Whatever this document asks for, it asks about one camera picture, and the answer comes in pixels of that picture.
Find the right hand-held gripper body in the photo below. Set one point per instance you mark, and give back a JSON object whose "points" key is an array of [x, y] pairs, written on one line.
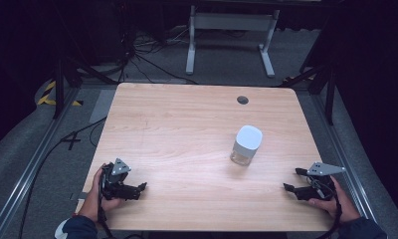
{"points": [[319, 191]]}

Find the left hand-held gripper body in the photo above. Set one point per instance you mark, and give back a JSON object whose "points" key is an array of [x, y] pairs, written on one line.
{"points": [[115, 191]]}

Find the clear jar with white lid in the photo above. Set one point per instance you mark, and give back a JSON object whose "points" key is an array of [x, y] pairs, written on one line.
{"points": [[247, 142]]}

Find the person's left hand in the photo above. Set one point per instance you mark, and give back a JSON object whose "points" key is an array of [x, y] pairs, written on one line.
{"points": [[91, 202]]}

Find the person's right hand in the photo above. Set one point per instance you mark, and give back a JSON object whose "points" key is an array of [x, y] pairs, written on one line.
{"points": [[346, 207]]}

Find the grey floor plate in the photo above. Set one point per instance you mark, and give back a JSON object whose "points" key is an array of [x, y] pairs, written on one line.
{"points": [[102, 105]]}

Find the black metal stand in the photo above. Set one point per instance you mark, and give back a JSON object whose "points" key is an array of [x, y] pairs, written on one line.
{"points": [[329, 89], [59, 86]]}

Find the dark round table grommet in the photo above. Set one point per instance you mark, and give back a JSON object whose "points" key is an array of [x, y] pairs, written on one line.
{"points": [[242, 100]]}

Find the aluminium floor rail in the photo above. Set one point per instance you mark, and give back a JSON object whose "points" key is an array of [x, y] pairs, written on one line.
{"points": [[343, 156], [28, 172]]}

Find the white metal table frame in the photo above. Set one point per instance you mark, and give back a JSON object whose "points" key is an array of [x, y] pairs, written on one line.
{"points": [[232, 21]]}

